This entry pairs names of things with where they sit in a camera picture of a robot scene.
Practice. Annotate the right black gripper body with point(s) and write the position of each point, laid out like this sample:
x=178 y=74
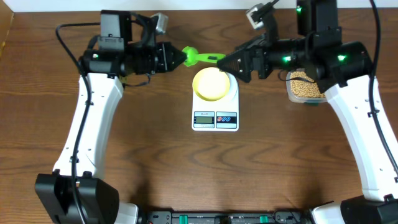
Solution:
x=282 y=55

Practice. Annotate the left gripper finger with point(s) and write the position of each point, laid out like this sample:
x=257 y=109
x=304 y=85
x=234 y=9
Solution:
x=172 y=64
x=172 y=53

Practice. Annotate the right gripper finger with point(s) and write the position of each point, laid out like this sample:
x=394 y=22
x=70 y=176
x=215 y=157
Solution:
x=258 y=41
x=237 y=67

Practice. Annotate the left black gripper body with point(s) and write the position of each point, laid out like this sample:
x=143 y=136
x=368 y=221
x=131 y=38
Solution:
x=143 y=59

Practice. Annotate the green plastic measuring scoop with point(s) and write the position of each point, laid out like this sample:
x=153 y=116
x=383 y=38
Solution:
x=193 y=57

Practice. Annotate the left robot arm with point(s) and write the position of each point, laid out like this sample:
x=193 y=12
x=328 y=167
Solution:
x=75 y=191

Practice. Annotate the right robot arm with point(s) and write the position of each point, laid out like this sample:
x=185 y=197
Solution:
x=346 y=75

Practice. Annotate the yellow plastic bowl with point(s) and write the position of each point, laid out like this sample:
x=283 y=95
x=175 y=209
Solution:
x=211 y=84

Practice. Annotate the white digital kitchen scale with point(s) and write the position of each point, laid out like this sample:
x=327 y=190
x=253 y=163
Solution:
x=220 y=115

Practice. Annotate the pile of soybeans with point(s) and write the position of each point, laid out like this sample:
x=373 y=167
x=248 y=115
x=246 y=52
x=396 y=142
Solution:
x=303 y=86

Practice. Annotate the clear plastic bean container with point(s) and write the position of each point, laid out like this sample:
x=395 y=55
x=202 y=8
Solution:
x=296 y=99

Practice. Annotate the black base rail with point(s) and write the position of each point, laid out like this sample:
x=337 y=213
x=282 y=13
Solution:
x=280 y=217

